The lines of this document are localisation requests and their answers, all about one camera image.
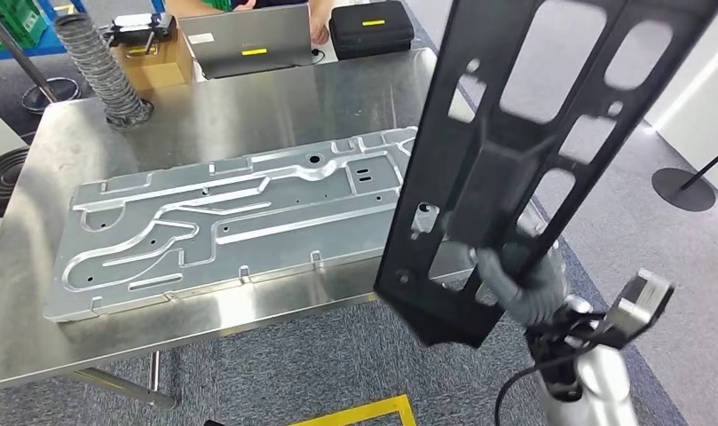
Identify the machined aluminium fixture plate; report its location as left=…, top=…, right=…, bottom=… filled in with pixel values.
left=43, top=126, right=442, bottom=323

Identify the green plastic crate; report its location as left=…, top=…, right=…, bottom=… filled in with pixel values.
left=0, top=0, right=49, bottom=51

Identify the grey laptop with yellow sticker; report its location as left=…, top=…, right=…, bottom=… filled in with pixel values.
left=177, top=4, right=316, bottom=81

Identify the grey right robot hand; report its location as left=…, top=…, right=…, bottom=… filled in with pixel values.
left=473, top=241, right=569, bottom=327

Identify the brown cardboard box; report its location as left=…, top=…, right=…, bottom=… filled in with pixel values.
left=110, top=34, right=195, bottom=93

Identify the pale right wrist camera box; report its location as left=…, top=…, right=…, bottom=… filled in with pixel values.
left=602, top=268, right=676, bottom=349

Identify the black zip case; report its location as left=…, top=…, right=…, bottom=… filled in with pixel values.
left=327, top=0, right=416, bottom=62

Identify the grey stanchion with round base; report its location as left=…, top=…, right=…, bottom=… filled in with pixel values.
left=0, top=4, right=83, bottom=116
left=651, top=139, right=718, bottom=213

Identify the grey corrugated hose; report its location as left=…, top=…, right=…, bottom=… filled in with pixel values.
left=53, top=12, right=155, bottom=131

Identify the black and white device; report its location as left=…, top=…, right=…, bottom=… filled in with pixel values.
left=102, top=12, right=178, bottom=49

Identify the blue metal frame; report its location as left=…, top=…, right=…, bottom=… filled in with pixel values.
left=0, top=0, right=91, bottom=64

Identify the yellow floor tape square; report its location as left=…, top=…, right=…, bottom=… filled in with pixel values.
left=288, top=394, right=419, bottom=426

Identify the stainless steel workbench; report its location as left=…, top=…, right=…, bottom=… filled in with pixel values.
left=0, top=46, right=572, bottom=411

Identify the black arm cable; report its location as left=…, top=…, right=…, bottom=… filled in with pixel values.
left=493, top=341, right=610, bottom=426

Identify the black round stool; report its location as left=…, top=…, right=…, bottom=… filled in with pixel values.
left=0, top=146, right=30, bottom=219

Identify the black plastic panel part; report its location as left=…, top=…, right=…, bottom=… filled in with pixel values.
left=373, top=0, right=718, bottom=349

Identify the person's hand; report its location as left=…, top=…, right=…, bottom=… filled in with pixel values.
left=307, top=0, right=336, bottom=46

